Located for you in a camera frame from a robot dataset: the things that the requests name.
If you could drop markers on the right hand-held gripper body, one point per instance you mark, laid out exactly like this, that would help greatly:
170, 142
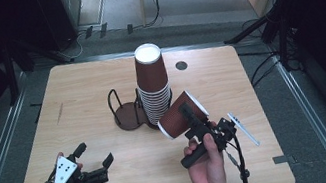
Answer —
218, 136

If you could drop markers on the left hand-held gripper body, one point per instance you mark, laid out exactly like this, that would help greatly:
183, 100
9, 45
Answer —
90, 179

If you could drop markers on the single brown ribbed paper cup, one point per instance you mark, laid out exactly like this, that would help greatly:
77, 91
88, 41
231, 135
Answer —
173, 123

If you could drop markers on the stack of brown paper cups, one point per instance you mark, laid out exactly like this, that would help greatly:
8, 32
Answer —
151, 73

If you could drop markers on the person's right hand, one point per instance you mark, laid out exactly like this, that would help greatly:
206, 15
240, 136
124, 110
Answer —
209, 174

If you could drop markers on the dark round table grommet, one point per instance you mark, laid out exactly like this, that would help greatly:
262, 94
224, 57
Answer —
181, 65

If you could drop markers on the grey tape strip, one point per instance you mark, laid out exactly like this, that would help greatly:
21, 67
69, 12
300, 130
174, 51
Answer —
283, 159

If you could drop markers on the black metal stand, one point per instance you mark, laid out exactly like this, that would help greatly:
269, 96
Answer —
11, 77
251, 28

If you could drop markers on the black computer tower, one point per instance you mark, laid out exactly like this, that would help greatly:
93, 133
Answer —
56, 15

